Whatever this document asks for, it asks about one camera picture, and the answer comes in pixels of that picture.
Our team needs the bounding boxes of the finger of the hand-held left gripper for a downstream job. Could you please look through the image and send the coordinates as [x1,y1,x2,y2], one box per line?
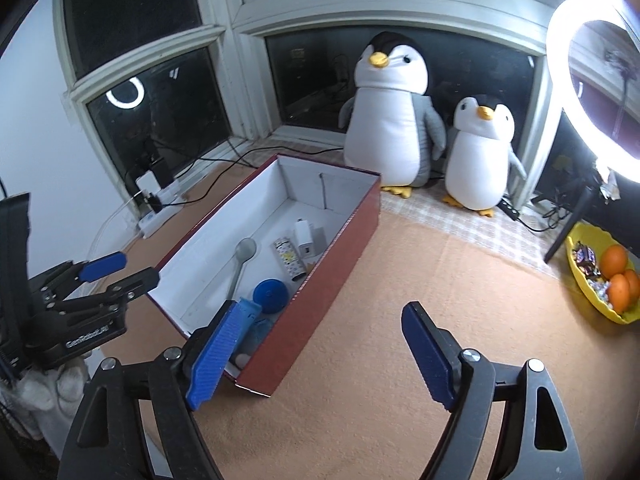
[30,251,127,306]
[47,266,161,317]

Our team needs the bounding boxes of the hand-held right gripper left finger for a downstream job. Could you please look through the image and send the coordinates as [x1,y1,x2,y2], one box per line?
[57,300,242,480]

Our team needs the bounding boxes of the wrapped candies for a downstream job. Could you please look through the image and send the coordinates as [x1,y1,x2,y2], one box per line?
[571,241,613,308]

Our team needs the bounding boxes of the white window frame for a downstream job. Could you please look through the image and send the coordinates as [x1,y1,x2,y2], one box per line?
[52,0,571,211]

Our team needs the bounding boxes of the checkered cloth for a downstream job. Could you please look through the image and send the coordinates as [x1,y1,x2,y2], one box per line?
[377,182,568,278]

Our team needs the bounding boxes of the grey plastic spoon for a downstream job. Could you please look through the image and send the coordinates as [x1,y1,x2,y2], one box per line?
[226,238,258,301]

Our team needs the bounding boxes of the brown table mat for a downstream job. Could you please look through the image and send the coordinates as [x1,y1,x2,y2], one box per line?
[95,160,640,480]

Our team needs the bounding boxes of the black cable bundle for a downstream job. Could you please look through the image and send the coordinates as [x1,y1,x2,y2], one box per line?
[520,180,581,233]

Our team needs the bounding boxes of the white ring light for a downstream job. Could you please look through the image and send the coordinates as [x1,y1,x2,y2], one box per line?
[546,0,640,183]

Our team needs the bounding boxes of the black power adapter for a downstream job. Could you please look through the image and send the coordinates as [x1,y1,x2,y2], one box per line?
[150,157,173,186]

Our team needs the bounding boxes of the orange fruit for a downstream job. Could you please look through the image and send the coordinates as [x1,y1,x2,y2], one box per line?
[622,269,640,306]
[600,245,628,280]
[609,273,632,313]

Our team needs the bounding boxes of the light blue plastic item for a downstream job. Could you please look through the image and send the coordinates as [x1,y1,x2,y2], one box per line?
[239,297,273,356]

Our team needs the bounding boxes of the blue round plastic lid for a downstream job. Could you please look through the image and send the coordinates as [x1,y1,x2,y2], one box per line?
[253,279,288,315]

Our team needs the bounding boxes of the white USB wall charger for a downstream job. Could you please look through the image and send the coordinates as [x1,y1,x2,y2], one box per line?
[294,218,317,257]

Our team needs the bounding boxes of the small penguin plush toy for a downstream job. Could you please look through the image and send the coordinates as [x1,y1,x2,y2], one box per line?
[442,95,528,218]

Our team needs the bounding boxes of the large penguin plush toy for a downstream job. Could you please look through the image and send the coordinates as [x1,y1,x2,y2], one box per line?
[338,31,447,198]

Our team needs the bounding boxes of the white power adapter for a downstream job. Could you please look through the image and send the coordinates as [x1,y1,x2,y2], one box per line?
[135,171,161,196]

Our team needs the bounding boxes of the patterned lighter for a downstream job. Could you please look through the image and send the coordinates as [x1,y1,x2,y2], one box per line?
[272,238,307,281]

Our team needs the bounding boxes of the white power strip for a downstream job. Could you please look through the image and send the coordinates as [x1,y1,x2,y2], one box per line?
[137,182,183,239]

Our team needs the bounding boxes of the yellow fruit bowl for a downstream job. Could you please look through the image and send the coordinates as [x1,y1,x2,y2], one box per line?
[565,222,640,325]

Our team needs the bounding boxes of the black ring light stand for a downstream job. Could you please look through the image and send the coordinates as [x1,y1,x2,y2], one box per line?
[544,172,603,263]

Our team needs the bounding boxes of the white cable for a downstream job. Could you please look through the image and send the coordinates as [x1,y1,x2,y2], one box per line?
[97,194,146,247]

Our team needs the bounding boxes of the red cardboard box white inside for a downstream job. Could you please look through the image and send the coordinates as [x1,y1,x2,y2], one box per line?
[146,154,382,397]

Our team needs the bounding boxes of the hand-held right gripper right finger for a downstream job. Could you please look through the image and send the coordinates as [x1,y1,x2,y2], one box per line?
[401,301,586,480]

